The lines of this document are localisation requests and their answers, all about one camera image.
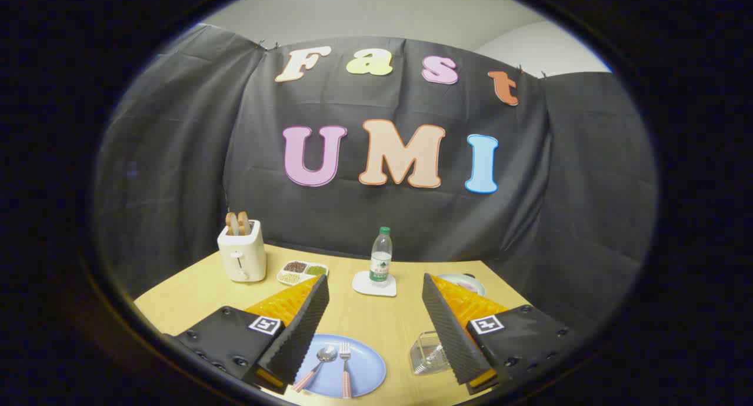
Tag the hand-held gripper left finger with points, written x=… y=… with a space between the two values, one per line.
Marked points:
x=306 y=326

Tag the pink ham slice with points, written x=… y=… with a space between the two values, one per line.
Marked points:
x=468 y=286

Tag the clear water bottle green cap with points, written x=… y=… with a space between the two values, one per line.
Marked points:
x=380 y=262

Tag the brown bread slice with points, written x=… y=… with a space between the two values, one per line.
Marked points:
x=232 y=223
x=244 y=222

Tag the white divided bean dish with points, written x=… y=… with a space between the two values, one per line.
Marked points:
x=301 y=272

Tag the cream toaster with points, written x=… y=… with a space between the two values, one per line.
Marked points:
x=242 y=256

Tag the blue round plate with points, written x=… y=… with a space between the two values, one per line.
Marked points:
x=367 y=368

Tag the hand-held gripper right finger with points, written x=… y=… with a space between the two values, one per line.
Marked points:
x=447 y=329

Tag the pale green oval plate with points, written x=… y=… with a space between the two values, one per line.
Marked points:
x=470 y=281

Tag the white square coaster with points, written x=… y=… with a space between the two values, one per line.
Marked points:
x=365 y=287

